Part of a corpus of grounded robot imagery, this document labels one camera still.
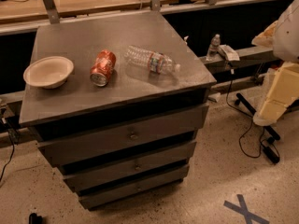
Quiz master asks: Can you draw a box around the white paper bowl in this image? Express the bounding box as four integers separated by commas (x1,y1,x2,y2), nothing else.
23,56,74,89

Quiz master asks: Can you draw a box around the blue tape cross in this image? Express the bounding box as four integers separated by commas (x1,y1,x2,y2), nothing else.
223,194,270,224

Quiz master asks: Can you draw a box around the clear plastic water bottle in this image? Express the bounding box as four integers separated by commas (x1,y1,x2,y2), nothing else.
124,45,180,75

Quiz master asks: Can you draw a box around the black cable at left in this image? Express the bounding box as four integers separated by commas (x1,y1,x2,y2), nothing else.
0,119,17,184

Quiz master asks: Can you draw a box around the grey drawer cabinet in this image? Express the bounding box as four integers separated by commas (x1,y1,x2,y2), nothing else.
19,12,216,209

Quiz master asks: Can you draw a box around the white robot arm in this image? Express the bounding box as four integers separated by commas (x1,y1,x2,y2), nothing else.
252,0,299,126

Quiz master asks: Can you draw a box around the black stand leg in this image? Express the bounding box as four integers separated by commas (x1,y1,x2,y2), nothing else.
235,92,281,142

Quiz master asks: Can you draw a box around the white folded packet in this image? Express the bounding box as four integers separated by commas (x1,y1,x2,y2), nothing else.
219,45,240,62

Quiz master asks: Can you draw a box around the small upright water bottle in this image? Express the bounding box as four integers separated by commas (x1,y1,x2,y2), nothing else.
206,34,221,61

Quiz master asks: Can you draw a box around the grey drawer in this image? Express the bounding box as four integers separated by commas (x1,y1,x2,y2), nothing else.
79,164,189,209
38,105,208,166
64,141,196,192

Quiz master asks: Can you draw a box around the black floor cable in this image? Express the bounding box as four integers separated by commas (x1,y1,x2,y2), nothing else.
225,63,265,160

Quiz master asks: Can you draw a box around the small black floor object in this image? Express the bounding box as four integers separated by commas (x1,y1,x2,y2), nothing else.
29,213,43,224

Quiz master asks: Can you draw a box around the orange soda can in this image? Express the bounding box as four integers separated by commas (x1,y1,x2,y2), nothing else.
90,49,116,87

